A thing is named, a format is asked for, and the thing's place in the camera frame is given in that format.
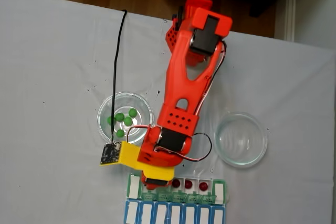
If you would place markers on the white door trim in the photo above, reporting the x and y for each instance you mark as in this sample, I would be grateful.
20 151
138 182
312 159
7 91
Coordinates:
290 11

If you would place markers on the green blue weekly pill organizer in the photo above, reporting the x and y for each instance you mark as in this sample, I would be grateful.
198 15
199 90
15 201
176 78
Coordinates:
183 208

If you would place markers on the green round candy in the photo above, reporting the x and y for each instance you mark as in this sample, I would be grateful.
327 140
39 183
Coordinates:
132 112
128 121
109 120
120 133
120 117

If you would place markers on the red round candy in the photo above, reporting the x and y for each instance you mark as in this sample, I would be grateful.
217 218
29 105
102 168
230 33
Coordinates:
176 182
203 186
188 184

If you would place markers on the white tablecloth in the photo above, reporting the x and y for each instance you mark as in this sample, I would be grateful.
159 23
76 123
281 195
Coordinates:
52 77

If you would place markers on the clear glass dish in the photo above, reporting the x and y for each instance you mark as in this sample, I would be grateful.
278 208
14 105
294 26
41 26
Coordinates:
110 100
244 155

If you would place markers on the camera board in yellow mount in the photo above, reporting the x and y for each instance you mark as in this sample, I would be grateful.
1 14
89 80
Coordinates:
109 154

